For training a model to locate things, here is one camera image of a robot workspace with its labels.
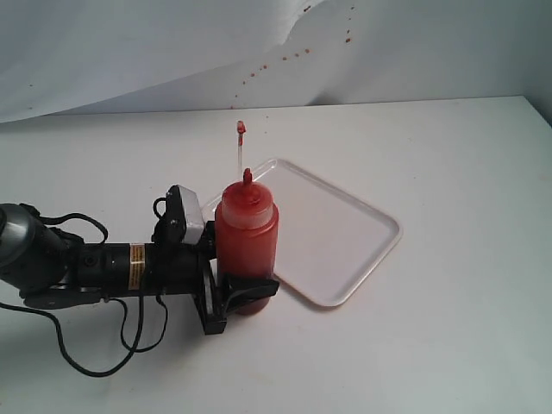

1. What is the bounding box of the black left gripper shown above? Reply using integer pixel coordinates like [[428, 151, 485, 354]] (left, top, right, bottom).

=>
[[144, 219, 279, 335]]

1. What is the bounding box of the red squeeze sauce bottle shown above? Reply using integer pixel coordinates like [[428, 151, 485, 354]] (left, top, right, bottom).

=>
[[214, 120, 280, 316]]

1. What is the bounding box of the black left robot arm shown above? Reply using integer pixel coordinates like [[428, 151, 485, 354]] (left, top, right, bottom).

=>
[[1, 204, 227, 335]]

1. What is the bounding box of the white rectangular plastic tray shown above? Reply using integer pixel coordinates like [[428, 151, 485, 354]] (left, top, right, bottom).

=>
[[202, 157, 405, 309]]

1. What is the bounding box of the white paper backdrop sheet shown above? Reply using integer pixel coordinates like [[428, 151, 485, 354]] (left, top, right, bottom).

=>
[[1, 1, 551, 122]]

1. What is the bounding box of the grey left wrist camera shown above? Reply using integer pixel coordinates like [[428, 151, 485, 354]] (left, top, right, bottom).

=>
[[151, 185, 205, 246]]

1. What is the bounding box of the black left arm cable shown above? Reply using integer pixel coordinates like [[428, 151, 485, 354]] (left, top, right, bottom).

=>
[[0, 294, 169, 380]]

